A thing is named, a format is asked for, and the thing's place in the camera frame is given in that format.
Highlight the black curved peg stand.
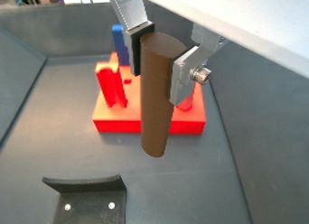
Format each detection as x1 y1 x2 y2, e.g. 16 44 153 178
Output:
43 174 127 224

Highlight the blue square peg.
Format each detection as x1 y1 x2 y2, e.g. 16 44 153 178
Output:
113 24 130 65

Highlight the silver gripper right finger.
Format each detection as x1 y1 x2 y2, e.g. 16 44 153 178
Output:
169 23 229 106

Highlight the red peg board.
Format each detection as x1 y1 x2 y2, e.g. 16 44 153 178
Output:
93 51 206 135

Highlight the red arch-shaped peg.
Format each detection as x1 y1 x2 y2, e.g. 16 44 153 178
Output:
95 61 129 107

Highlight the brown oval peg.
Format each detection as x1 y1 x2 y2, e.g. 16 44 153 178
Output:
141 33 186 157

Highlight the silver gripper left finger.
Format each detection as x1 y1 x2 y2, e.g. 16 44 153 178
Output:
110 0 155 76

